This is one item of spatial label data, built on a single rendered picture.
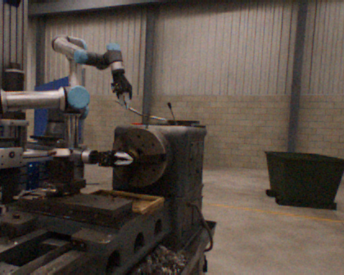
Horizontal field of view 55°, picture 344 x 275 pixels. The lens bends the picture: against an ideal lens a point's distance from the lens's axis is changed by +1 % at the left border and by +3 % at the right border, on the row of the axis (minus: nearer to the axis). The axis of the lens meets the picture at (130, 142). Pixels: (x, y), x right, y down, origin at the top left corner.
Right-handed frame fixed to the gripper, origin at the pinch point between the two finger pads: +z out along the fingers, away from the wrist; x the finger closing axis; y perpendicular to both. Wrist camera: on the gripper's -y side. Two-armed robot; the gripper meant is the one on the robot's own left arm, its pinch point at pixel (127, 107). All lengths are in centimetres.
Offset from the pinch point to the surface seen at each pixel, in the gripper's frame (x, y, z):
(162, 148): 16.9, 4.9, 26.4
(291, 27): 165, -994, -297
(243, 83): -3, -990, -166
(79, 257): 12, 83, 55
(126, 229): 19, 64, 52
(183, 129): 24.7, -12.4, 18.0
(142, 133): 8.0, 5.1, 16.6
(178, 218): 12, -11, 65
